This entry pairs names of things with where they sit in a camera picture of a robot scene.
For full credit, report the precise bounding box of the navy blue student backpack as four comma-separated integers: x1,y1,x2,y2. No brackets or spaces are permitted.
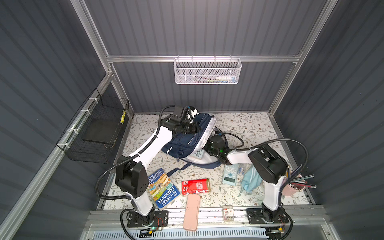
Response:
161,113,222,175

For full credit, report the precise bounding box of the small clear staples box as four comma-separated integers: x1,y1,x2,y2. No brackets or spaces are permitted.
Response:
223,206,234,222

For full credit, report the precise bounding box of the red tissue packet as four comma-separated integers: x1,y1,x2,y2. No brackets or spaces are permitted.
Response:
182,179,211,195

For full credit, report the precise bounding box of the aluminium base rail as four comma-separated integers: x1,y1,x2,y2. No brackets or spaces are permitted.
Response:
83,205,330,232

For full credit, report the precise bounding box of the black wire mesh basket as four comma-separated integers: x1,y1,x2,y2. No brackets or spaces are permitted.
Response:
57,91,130,164

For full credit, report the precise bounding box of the white wire mesh basket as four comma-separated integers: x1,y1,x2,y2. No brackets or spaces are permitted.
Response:
173,57,243,85

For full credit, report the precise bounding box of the pink pencil case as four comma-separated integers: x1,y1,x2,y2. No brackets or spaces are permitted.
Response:
183,194,201,232

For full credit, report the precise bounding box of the blue Treehouse book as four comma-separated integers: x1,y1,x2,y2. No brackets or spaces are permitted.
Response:
148,168,181,210

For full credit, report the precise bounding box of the light blue folded umbrella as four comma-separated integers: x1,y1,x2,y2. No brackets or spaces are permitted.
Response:
241,166,263,194

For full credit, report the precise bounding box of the pink pencil cup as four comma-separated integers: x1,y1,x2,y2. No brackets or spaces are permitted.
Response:
283,173,317,196

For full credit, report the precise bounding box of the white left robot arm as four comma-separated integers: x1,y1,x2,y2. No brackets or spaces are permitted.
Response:
95,105,200,226

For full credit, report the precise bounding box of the teal calculator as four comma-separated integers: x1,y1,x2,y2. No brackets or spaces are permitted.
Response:
222,164,238,186

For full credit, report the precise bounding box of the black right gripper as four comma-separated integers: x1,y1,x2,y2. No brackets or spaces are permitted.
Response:
198,137,221,158

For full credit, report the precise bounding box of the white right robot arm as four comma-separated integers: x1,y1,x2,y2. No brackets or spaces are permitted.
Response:
204,134,309,224

